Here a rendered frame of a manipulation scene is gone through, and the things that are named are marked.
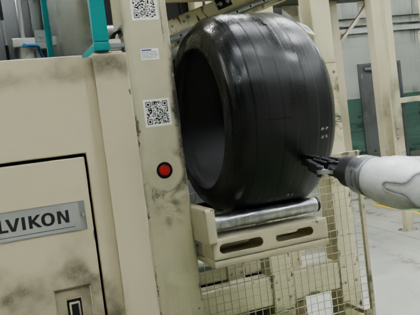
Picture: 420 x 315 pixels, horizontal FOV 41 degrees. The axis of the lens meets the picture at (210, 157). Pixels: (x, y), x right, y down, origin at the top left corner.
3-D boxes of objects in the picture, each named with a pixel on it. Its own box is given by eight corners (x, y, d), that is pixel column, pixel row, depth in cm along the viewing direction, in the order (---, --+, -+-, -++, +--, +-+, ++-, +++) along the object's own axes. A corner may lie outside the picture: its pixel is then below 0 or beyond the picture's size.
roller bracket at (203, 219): (209, 247, 145) (204, 210, 145) (165, 228, 183) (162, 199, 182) (220, 244, 147) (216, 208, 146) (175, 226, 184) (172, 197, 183)
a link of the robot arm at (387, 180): (354, 203, 119) (403, 199, 124) (404, 220, 105) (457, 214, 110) (356, 154, 118) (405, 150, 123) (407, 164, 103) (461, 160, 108)
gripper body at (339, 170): (374, 154, 127) (349, 149, 135) (342, 159, 124) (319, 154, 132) (374, 186, 128) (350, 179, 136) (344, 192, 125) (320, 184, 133)
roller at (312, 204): (211, 223, 149) (205, 212, 152) (209, 235, 151) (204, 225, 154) (322, 202, 161) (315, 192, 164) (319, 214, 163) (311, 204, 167)
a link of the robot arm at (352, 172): (357, 159, 118) (340, 155, 124) (358, 200, 120) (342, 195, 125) (391, 154, 121) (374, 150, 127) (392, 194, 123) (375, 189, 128)
